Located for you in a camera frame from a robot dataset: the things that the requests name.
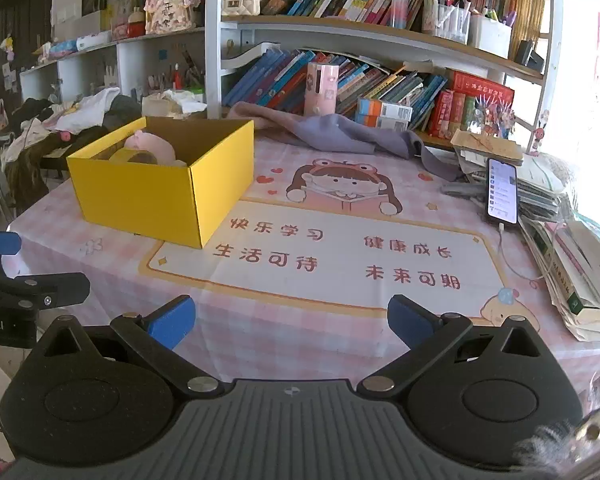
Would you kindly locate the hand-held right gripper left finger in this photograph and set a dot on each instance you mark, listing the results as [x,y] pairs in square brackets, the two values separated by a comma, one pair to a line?
[172,320]

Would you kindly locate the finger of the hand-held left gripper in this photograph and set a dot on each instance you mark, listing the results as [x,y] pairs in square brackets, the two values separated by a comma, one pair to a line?
[0,243]
[55,287]

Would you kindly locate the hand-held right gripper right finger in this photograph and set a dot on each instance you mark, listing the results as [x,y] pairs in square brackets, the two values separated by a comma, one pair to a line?
[410,317]

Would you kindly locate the yellow cardboard box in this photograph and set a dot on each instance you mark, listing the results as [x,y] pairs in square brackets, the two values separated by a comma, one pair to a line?
[140,200]

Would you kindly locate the yellow tape roll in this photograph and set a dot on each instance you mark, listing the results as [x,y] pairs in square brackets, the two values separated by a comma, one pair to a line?
[122,156]

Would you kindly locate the white storage container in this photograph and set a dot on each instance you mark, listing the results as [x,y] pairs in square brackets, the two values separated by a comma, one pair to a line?
[490,37]

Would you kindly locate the black electric keyboard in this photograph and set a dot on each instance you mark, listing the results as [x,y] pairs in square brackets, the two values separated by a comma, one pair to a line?
[55,159]

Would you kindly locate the pile of clothes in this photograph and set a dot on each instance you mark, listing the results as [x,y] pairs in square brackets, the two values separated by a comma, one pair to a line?
[85,112]

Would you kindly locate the smartphone with lit screen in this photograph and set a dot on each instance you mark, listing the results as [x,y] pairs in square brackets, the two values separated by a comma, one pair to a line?
[502,190]

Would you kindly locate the stack of papers and booklets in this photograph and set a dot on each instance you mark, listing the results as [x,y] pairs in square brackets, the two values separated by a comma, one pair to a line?
[580,260]

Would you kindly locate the brown paper notebook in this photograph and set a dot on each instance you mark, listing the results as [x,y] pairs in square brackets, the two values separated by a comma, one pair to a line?
[485,142]

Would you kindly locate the purple cloth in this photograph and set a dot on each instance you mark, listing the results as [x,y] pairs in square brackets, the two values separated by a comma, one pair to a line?
[340,135]

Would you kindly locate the cream tissue bag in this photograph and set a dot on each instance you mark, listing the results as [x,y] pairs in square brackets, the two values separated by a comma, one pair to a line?
[170,105]

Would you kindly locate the acrylic figure stand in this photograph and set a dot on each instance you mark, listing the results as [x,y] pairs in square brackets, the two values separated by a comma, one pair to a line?
[495,120]

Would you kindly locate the dark wooden door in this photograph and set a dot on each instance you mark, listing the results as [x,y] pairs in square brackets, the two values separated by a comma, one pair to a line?
[15,20]

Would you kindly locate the low white shelf unit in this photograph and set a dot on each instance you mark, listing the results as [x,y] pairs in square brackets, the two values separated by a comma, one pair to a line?
[130,60]

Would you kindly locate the red hardcover books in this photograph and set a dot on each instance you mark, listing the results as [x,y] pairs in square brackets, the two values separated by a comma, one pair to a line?
[475,95]

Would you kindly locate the pink cylinder cup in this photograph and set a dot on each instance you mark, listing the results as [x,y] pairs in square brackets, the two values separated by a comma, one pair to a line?
[321,90]

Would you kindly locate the white bookshelf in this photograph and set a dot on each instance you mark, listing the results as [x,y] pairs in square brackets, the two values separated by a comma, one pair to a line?
[212,60]

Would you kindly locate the row of leaning colourful books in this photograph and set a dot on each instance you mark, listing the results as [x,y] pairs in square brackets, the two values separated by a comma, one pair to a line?
[270,75]

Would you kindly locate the pink doll ornament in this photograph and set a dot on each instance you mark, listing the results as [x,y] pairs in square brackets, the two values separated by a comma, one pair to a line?
[170,7]

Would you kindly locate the clear pen holder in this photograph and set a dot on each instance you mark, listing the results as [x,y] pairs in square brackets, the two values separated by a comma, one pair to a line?
[452,20]

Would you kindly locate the pink gradient tumbler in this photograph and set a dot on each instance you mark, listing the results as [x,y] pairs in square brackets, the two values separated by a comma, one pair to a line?
[401,2]

